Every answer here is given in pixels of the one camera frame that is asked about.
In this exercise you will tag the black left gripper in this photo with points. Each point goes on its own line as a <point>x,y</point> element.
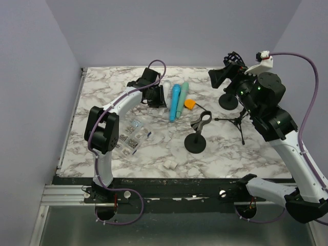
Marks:
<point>160,101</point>

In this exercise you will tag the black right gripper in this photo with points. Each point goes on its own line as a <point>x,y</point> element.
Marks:
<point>218,76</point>

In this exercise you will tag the white microphone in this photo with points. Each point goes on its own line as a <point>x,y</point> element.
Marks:
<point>166,89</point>

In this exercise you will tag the blue microphone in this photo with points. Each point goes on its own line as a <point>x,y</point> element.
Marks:
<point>174,101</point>

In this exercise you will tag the mint green microphone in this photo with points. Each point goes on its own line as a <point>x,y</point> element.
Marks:
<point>183,93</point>

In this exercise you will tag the black shock-mount tripod stand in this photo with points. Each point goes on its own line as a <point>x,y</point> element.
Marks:
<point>236,122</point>

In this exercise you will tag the black round-base microphone stand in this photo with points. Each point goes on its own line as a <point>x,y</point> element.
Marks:
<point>195,143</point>

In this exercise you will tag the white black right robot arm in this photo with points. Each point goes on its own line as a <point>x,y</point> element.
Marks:
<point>260,95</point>

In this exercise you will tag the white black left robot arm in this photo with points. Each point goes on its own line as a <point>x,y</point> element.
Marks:
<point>102,129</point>

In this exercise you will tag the orange tape measure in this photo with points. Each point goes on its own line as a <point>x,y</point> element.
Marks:
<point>189,104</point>

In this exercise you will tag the clear plastic screw box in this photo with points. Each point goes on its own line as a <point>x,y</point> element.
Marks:
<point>133,132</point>

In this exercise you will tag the small white plastic fitting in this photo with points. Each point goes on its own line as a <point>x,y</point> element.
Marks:
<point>169,164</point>

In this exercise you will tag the black shock-mount stand round base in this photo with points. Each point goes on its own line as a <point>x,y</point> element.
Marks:
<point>228,101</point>

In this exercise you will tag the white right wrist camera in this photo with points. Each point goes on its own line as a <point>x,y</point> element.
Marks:
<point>265,63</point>

